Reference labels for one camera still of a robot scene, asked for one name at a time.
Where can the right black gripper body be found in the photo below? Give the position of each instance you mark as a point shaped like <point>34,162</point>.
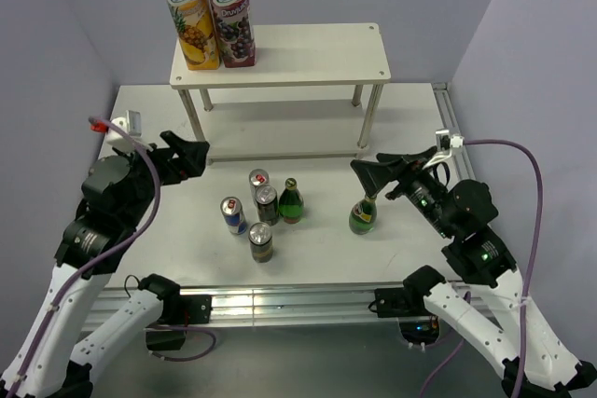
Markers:
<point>418,185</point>

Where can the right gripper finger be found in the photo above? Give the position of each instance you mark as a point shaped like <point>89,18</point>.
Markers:
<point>374,176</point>
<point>416,159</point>

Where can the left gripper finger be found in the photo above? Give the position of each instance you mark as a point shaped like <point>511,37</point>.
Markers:
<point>184,149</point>
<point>192,165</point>

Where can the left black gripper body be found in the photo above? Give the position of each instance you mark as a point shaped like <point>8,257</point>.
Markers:
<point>168,169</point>

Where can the green bottle with label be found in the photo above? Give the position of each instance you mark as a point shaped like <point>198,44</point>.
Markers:
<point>363,216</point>

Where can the plain green glass bottle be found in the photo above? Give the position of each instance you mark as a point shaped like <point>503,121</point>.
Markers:
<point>291,203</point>

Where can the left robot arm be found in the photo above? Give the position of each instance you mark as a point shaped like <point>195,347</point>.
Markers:
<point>121,196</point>

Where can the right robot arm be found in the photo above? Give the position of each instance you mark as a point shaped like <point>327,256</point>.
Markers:
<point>518,343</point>

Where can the white two-tier shelf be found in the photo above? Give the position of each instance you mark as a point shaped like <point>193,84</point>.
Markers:
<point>313,93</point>

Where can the blue red bull can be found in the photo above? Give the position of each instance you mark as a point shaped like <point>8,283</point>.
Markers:
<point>232,212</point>

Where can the red bull can rear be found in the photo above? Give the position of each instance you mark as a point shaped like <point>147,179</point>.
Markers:
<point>257,178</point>

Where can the black energy can middle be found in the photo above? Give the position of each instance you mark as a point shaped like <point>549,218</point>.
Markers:
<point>267,204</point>

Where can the black energy can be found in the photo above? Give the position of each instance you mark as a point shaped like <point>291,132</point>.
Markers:
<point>260,240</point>
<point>267,204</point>

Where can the black energy can front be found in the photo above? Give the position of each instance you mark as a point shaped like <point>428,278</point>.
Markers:
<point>260,240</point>

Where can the grape juice carton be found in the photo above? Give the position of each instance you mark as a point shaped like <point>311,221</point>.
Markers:
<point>234,32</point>

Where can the pineapple juice carton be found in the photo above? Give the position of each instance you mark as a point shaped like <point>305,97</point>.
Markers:
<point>195,30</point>

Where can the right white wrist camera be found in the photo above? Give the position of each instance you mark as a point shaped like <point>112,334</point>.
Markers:
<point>448,144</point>

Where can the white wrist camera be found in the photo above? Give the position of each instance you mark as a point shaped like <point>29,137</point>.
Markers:
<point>130,124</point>
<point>448,144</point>

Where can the aluminium right rail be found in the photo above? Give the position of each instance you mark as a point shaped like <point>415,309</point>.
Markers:
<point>461,161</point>

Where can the aluminium rail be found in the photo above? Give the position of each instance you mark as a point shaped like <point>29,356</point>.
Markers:
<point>461,161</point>
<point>262,306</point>

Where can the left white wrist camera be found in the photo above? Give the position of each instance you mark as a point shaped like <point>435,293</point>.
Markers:
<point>130,124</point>

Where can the aluminium front rail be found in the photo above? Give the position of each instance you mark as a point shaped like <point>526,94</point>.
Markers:
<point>262,306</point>

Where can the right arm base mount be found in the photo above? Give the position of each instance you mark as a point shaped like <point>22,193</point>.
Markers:
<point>417,326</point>

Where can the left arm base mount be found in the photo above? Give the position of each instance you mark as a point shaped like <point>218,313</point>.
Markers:
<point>185,311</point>

